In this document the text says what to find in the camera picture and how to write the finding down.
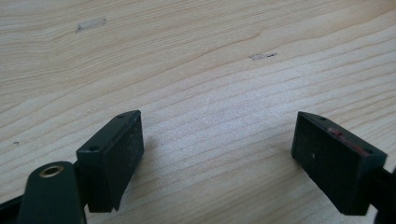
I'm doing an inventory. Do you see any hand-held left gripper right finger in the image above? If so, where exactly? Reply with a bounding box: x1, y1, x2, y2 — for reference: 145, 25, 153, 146
290, 110, 389, 217

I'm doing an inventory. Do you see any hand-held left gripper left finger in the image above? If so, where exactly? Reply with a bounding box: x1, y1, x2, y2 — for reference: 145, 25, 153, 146
76, 109, 145, 214

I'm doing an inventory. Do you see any clear tape scrap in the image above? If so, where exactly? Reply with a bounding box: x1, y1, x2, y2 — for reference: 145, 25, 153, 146
75, 17, 107, 34

